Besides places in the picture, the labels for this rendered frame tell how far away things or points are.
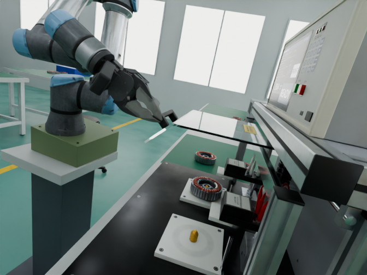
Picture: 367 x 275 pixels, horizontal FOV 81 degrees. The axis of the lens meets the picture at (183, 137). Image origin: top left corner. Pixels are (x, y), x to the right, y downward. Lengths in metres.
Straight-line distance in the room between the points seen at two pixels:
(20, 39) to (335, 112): 0.75
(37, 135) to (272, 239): 0.92
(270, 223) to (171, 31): 5.32
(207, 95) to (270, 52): 1.61
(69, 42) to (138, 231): 0.49
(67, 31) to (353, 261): 0.66
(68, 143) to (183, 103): 4.55
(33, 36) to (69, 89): 0.24
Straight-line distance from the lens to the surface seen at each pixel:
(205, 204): 0.73
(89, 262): 0.54
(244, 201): 0.52
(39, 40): 0.75
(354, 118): 0.38
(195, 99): 5.26
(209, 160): 1.09
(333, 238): 0.52
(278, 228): 0.31
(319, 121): 0.36
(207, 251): 0.57
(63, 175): 0.88
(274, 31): 5.33
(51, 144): 0.99
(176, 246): 0.56
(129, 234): 0.59
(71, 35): 0.61
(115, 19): 0.95
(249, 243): 0.58
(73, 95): 0.92
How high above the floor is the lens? 1.17
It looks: 16 degrees down
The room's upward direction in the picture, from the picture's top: 11 degrees clockwise
